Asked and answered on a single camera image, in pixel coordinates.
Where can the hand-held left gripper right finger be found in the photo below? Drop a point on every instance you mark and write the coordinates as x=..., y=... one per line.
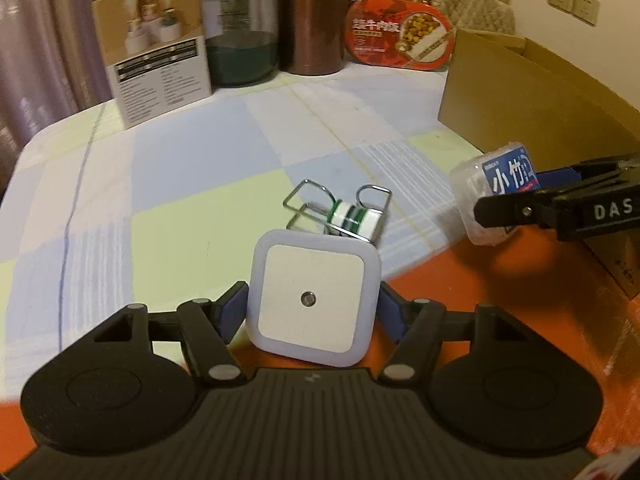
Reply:
x=392, y=312

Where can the pink pleated curtain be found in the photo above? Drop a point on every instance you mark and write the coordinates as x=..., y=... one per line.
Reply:
x=45, y=35

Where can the beige quilted chair cover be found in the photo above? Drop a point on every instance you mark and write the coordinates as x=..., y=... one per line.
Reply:
x=465, y=5

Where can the brown metal canister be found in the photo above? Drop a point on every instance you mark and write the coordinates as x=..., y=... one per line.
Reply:
x=312, y=20

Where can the brown cardboard box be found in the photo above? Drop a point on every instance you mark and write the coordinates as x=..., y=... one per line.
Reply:
x=525, y=100

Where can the white square night light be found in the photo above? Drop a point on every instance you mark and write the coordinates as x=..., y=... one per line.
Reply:
x=312, y=297

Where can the red instant meal box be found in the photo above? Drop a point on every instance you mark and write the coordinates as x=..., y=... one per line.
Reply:
x=395, y=32

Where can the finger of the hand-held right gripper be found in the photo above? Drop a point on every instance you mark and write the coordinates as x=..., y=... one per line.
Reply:
x=515, y=210
x=557, y=177

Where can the blue label clear plastic box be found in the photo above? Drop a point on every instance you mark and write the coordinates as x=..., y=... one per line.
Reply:
x=480, y=185

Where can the green white binder clip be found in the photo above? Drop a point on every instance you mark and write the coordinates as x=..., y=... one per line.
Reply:
x=371, y=220
x=342, y=215

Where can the white product carton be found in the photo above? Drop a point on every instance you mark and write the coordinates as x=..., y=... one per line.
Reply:
x=155, y=75

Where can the pastel checked tablecloth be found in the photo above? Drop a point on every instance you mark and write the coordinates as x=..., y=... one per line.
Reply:
x=175, y=170

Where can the red white packet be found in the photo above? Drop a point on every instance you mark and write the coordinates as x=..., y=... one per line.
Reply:
x=612, y=465

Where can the green glass jar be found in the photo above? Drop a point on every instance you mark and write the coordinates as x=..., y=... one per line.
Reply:
x=240, y=55

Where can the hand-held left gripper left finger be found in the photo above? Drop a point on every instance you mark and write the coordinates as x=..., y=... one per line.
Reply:
x=234, y=310

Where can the red printed mat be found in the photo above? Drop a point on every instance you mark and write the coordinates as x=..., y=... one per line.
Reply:
x=550, y=285

